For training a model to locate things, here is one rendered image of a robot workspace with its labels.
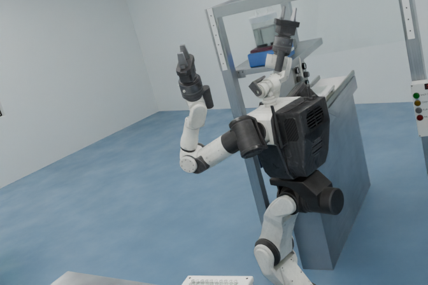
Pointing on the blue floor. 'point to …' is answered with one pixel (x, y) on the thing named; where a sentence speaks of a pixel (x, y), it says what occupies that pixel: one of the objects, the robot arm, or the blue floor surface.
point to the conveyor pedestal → (315, 222)
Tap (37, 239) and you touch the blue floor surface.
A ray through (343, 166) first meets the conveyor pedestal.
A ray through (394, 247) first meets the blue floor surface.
